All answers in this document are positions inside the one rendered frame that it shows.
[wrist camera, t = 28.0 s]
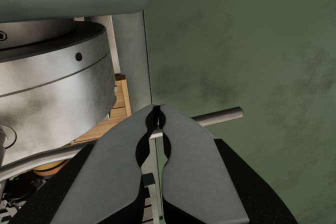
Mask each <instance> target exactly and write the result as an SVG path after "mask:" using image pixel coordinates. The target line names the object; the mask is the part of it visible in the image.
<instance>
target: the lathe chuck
mask: <svg viewBox="0 0 336 224"><path fill-rule="evenodd" d="M117 91H118V89H117V84H116V78H115V72H114V67H113V61H112V56H111V51H110V48H109V51H108V53H107V54H106V55H105V56H104V57H103V58H101V59H100V60H99V61H97V62H96V63H94V64H92V65H90V66H88V67H86V68H84V69H82V70H80V71H78V72H75V73H73V74H70V75H68V76H65V77H63V78H60V79H57V80H54V81H51V82H48V83H45V84H42V85H39V86H35V87H32V88H28V89H25V90H21V91H17V92H13V93H10V94H5V95H1V96H0V125H6V126H9V127H11V128H12V129H13V130H14V131H15V132H16V135H17V137H16V140H15V142H14V143H13V144H12V145H10V146H8V147H6V148H5V150H6V153H5V156H4V159H3V163H2V166H4V165H6V164H9V163H12V162H14V161H17V160H20V159H22V158H25V157H28V156H30V155H33V154H36V153H40V152H43V151H47V150H52V149H56V148H60V147H63V146H65V145H67V144H68V143H70V142H72V141H74V140H76V139H77V138H79V137H80V136H82V135H84V134H85V133H87V132H88V131H89V130H91V129H92V128H93V127H95V126H96V125H97V124H98V123H99V122H101V121H102V120H103V119H104V118H105V117H106V116H107V115H108V113H109V112H110V111H111V110H112V108H113V107H114V105H115V103H116V101H117V97H116V95H115V92H117Z"/></svg>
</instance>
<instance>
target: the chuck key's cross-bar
mask: <svg viewBox="0 0 336 224"><path fill-rule="evenodd" d="M243 116H244V112H243V109H242V108H241V107H239V106H237V107H233V108H229V109H224V110H220V111H216V112H211V113H207V114H202V115H198V116H194V117H190V118H191V119H193V120H195V121H196V122H198V123H199V124H201V125H202V126H203V127H207V126H211V125H215V124H219V123H224V122H228V121H232V120H236V119H241V118H242V117H243ZM160 137H163V131H162V129H160V127H159V125H157V129H155V130H154V132H153V133H152V134H151V136H150V138H149V140H152V139H156V138H160ZM98 139H99V138H98ZM98 139H94V140H89V141H85V142H81V143H76V144H72V145H67V146H63V147H59V148H54V149H50V150H46V151H42V152H38V153H35V154H32V155H29V156H27V157H24V158H21V159H19V160H16V161H14V162H11V163H8V164H6V165H3V166H0V182H1V181H4V180H6V179H9V178H11V177H14V176H16V175H19V174H21V173H24V172H26V171H29V170H31V169H34V168H37V167H40V166H43V165H46V164H50V163H55V162H59V161H63V160H67V159H72V158H73V157H74V156H75V155H76V154H77V153H78V152H79V151H80V150H81V149H82V148H84V147H85V146H86V145H87V144H94V143H95V142H96V141H97V140H98Z"/></svg>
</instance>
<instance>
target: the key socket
mask: <svg viewBox="0 0 336 224"><path fill-rule="evenodd" d="M0 130H2V131H3V133H4V134H5V135H6V137H7V138H8V139H7V140H5V141H4V144H3V146H4V147H5V148H7V147H9V146H10V145H12V144H13V143H14V142H15V140H16V138H17V134H16V132H15V131H14V129H12V128H11V127H9V126H7V125H3V124H0Z"/></svg>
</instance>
